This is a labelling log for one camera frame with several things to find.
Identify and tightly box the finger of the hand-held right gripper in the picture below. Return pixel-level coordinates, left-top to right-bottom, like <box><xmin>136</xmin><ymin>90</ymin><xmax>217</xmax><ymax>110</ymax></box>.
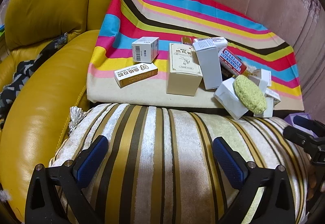
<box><xmin>283</xmin><ymin>125</ymin><xmax>319</xmax><ymax>151</ymax></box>
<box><xmin>293</xmin><ymin>115</ymin><xmax>325</xmax><ymax>138</ymax></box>

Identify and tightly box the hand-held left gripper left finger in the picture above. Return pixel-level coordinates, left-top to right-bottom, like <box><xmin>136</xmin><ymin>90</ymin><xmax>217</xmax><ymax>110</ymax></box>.
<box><xmin>25</xmin><ymin>135</ymin><xmax>109</xmax><ymax>224</ymax></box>

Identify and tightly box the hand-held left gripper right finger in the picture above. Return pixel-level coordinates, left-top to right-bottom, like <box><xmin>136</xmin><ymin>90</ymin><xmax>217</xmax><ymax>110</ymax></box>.
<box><xmin>213</xmin><ymin>136</ymin><xmax>296</xmax><ymax>224</ymax></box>

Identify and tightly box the orange and white box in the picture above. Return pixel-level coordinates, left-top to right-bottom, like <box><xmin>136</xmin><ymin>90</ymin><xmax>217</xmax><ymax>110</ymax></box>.
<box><xmin>114</xmin><ymin>63</ymin><xmax>159</xmax><ymax>88</ymax></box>

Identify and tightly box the red and white box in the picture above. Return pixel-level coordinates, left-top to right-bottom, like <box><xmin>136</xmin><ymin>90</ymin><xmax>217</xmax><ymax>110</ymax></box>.
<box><xmin>219</xmin><ymin>47</ymin><xmax>247</xmax><ymax>75</ymax></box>

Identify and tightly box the person's right hand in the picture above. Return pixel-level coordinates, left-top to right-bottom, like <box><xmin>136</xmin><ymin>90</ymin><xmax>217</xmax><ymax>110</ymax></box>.
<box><xmin>313</xmin><ymin>168</ymin><xmax>325</xmax><ymax>194</ymax></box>

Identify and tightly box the green sponge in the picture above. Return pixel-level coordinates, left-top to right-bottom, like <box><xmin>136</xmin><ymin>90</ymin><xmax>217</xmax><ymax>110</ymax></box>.
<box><xmin>233</xmin><ymin>75</ymin><xmax>267</xmax><ymax>114</ymax></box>

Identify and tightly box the gold striped cushion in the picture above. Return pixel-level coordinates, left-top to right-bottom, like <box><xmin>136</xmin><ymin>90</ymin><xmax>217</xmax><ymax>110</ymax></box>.
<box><xmin>48</xmin><ymin>103</ymin><xmax>320</xmax><ymax>224</ymax></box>

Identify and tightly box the large white box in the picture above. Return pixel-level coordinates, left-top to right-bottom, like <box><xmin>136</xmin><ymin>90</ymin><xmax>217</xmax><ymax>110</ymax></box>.
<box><xmin>192</xmin><ymin>38</ymin><xmax>224</xmax><ymax>90</ymax></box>

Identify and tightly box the cream tall box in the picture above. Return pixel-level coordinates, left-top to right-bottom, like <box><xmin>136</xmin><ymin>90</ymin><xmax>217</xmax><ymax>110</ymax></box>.
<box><xmin>166</xmin><ymin>43</ymin><xmax>203</xmax><ymax>95</ymax></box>

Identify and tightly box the dark patterned cloth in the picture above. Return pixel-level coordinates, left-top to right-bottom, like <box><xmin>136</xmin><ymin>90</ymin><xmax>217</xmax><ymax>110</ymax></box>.
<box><xmin>0</xmin><ymin>32</ymin><xmax>69</xmax><ymax>123</ymax></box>

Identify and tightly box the white barcode box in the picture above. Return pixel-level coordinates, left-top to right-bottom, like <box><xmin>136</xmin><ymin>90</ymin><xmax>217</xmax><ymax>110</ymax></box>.
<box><xmin>131</xmin><ymin>37</ymin><xmax>160</xmax><ymax>64</ymax></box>

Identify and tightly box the rainbow striped cloth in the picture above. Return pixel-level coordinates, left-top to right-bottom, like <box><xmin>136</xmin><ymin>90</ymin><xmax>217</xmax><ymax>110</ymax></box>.
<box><xmin>86</xmin><ymin>0</ymin><xmax>305</xmax><ymax>113</ymax></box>

